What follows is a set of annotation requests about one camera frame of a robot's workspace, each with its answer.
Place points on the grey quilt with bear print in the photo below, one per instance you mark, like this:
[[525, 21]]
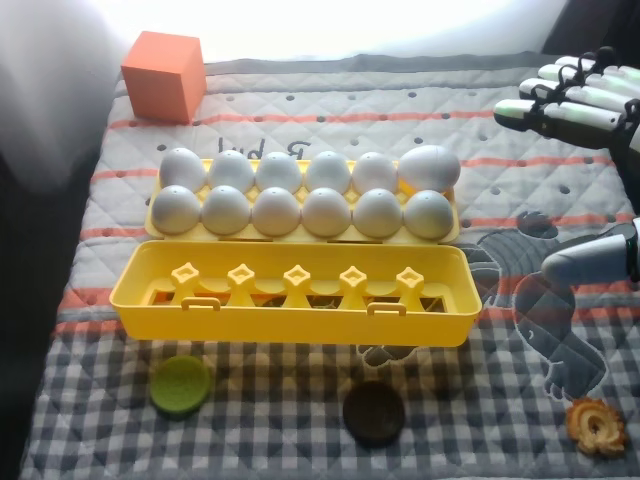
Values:
[[300, 425]]

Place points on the dark brown round toy disc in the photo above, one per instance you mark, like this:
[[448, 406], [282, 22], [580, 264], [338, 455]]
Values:
[[374, 412]]

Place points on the yellow egg carton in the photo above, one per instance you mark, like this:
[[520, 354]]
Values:
[[300, 325]]

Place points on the green round toy disc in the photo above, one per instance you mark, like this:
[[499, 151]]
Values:
[[179, 387]]

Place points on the yellow swirl toy cookie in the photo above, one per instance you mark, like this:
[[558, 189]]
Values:
[[595, 425]]

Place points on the orange cube block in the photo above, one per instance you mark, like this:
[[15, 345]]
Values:
[[160, 80]]

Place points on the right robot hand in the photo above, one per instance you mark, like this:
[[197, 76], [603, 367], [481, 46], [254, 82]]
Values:
[[575, 112]]

